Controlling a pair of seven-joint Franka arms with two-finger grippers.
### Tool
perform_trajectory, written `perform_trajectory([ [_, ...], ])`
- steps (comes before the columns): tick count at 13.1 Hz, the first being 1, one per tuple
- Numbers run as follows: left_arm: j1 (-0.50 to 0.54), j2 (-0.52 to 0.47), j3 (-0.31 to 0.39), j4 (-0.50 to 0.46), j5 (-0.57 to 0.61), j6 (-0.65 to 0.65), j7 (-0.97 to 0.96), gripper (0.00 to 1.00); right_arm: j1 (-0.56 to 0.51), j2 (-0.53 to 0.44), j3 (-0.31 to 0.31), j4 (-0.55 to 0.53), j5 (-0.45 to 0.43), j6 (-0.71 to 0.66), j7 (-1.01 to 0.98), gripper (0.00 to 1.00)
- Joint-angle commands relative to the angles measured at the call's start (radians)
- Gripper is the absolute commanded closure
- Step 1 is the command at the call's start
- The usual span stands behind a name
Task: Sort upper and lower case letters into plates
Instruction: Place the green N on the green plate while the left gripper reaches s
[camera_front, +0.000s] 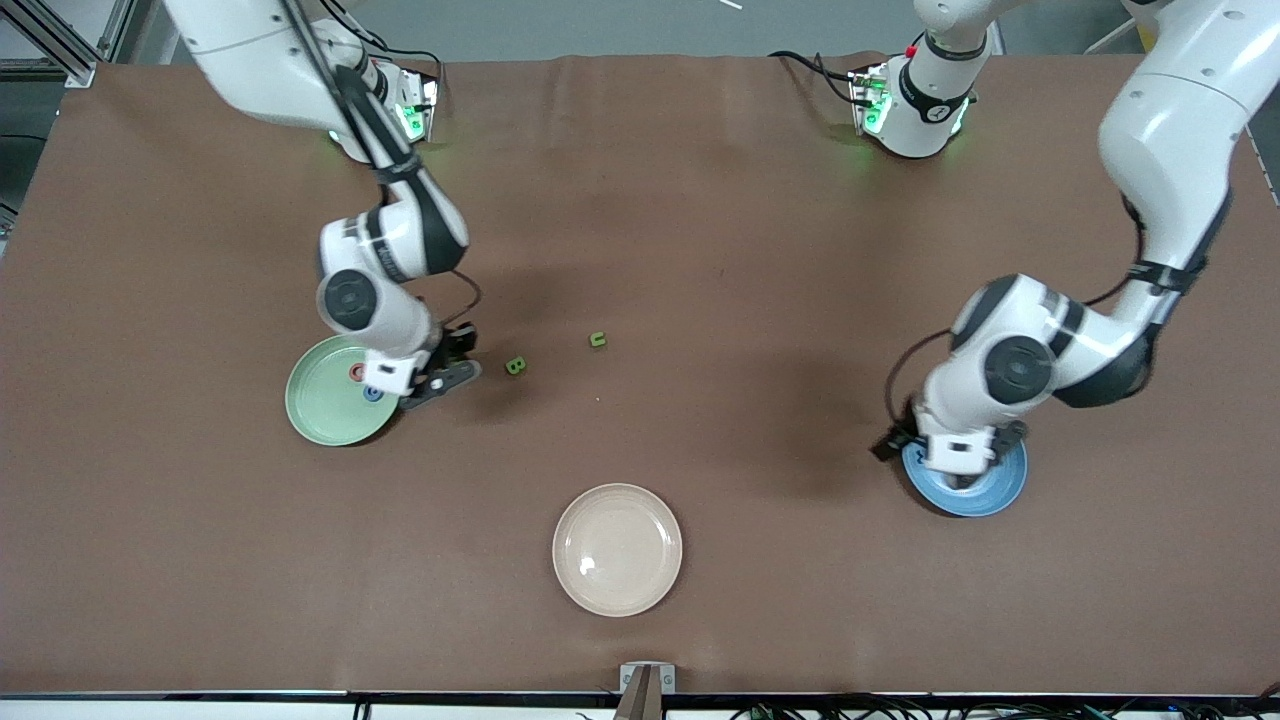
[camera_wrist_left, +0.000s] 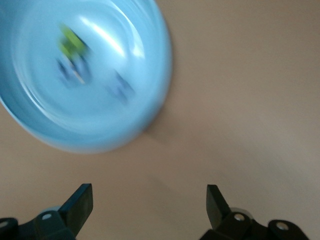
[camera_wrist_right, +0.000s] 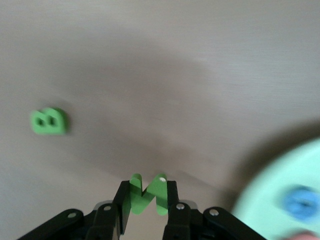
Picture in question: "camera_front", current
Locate blue plate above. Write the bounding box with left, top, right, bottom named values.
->
left=901, top=435, right=1029, bottom=518

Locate green plate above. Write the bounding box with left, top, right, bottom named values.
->
left=285, top=333, right=405, bottom=447

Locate beige plate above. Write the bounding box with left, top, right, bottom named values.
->
left=552, top=483, right=684, bottom=618

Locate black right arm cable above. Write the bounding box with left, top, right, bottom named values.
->
left=280, top=0, right=484, bottom=331

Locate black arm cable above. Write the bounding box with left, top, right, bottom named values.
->
left=884, top=195, right=1201, bottom=423
left=280, top=0, right=484, bottom=331

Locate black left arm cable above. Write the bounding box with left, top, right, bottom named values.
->
left=884, top=195, right=1201, bottom=423

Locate black base cable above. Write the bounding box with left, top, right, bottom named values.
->
left=768, top=50, right=863, bottom=106
left=340, top=20, right=443, bottom=81

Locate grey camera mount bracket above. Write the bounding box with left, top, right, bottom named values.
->
left=615, top=662, right=677, bottom=720

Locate aluminium frame profile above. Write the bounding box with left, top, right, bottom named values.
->
left=0, top=0, right=101, bottom=89

